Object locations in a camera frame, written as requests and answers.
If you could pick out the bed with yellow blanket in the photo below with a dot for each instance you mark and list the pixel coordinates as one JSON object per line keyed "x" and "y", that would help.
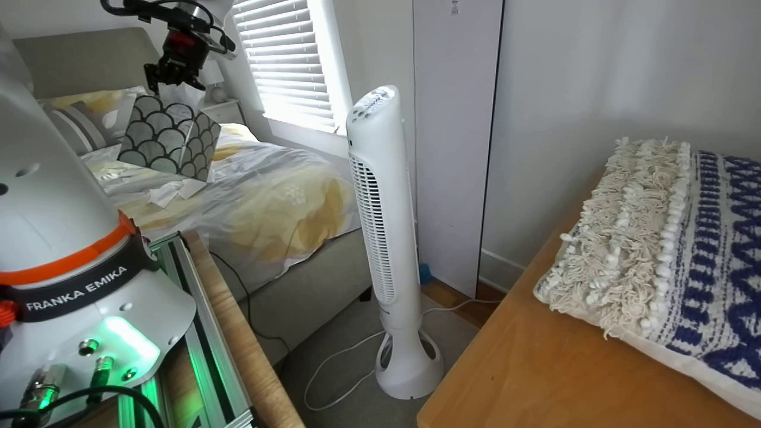
{"x": 270, "y": 206}

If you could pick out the white tower fan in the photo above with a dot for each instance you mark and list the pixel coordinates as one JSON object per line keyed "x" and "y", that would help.
{"x": 382, "y": 238}

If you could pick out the yellow white bed pillow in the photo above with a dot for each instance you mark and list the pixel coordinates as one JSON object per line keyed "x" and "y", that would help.
{"x": 91, "y": 119}

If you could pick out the grey upholstered headboard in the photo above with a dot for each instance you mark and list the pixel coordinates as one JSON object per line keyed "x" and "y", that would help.
{"x": 79, "y": 61}

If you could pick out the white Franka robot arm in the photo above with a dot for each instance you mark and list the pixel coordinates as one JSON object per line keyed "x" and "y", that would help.
{"x": 56, "y": 221}

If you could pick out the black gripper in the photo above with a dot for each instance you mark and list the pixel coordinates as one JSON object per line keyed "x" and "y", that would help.
{"x": 185, "y": 48}

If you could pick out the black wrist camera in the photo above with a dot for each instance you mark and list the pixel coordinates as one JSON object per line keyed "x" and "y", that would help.
{"x": 168, "y": 11}

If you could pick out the scallop pattern napkin box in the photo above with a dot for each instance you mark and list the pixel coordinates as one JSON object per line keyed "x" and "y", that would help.
{"x": 168, "y": 139}

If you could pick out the blue white woven pillow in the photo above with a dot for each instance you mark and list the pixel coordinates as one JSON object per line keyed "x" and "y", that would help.
{"x": 674, "y": 262}

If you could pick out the white nightstand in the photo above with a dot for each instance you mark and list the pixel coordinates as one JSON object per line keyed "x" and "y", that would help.
{"x": 221, "y": 111}

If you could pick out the white window sill frame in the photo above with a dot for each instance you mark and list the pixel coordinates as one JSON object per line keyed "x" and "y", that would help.
{"x": 333, "y": 87}

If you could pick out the white window blinds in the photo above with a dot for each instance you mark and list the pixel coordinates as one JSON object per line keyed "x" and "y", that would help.
{"x": 285, "y": 62}

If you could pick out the white flat panel board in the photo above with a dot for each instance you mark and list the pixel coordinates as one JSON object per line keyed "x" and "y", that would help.
{"x": 455, "y": 144}

